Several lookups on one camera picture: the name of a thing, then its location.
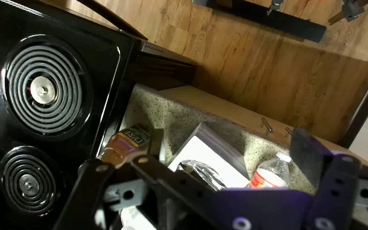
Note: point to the white grey box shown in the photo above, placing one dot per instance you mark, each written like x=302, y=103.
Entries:
x=210, y=157

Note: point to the wooden lower cabinet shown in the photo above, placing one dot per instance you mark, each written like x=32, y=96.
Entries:
x=311, y=85

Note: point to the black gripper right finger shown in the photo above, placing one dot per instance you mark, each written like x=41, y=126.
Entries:
x=335, y=178

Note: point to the black electric stove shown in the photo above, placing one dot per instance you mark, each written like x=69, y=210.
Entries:
x=60, y=88

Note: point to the clear plastic bottle lying down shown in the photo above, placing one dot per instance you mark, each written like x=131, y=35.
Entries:
x=272, y=173

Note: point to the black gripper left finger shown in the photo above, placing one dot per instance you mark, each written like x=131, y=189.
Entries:
x=85, y=209

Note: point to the amber sauce bottle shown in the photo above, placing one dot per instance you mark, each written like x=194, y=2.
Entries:
x=124, y=143

